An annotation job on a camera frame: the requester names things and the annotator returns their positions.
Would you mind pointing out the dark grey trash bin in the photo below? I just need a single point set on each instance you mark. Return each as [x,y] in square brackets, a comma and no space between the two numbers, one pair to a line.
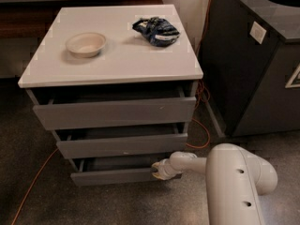
[246,79]

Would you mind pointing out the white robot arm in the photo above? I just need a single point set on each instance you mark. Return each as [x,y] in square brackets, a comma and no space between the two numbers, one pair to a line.
[234,177]

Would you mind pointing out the grey bottom drawer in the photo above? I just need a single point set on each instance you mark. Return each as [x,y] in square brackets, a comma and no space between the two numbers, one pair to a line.
[96,171]

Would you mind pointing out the triangular sign on bin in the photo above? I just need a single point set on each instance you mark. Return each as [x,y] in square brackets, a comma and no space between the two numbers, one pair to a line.
[294,81]

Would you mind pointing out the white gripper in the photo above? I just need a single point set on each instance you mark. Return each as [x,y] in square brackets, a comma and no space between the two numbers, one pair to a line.
[166,170]

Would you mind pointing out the grey drawer cabinet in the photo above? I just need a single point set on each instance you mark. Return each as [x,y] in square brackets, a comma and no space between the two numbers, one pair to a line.
[128,67]

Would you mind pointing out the grey top drawer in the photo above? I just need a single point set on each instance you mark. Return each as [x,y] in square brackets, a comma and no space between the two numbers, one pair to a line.
[117,113]

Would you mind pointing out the grey middle drawer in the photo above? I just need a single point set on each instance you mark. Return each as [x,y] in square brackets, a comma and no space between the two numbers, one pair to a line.
[121,141]

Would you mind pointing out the white paper bowl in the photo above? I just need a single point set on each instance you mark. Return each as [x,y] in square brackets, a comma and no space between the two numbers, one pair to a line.
[86,45]

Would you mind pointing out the blue crumpled chip bag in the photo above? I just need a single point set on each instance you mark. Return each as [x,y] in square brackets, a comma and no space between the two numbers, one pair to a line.
[157,31]

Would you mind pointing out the grey drawer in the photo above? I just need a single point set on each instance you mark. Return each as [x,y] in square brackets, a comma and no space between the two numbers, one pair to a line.
[96,171]
[117,113]
[121,141]

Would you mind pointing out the white label on bin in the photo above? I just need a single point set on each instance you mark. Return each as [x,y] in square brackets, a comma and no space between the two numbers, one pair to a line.
[257,32]

